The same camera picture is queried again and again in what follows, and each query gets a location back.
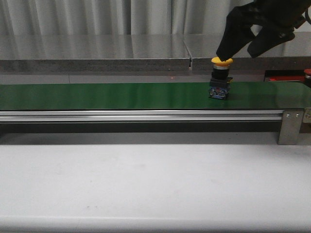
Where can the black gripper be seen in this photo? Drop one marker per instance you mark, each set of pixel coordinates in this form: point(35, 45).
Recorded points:
point(283, 14)

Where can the red plastic bin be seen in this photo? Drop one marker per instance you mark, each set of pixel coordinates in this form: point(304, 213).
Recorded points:
point(285, 76)

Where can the right grey steel shelf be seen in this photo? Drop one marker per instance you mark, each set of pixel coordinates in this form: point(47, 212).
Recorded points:
point(292, 55)

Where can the grey steel shelf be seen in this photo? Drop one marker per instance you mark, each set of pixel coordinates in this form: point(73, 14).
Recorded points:
point(92, 53)
point(292, 55)

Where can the green conveyor belt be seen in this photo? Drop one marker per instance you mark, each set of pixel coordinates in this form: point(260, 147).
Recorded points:
point(143, 96)

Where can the left grey steel shelf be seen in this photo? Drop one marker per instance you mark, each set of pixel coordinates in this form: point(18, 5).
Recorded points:
point(92, 53)

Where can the grey pleated curtain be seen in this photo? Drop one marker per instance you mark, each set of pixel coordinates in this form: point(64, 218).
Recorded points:
point(97, 17)

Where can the steel conveyor support bracket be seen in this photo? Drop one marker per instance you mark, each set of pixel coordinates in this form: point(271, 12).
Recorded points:
point(290, 127)

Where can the conveyor end bracket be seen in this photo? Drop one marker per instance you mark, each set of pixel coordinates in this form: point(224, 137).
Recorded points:
point(306, 121)

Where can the aluminium conveyor side rail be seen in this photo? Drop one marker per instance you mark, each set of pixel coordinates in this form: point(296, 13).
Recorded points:
point(138, 115)

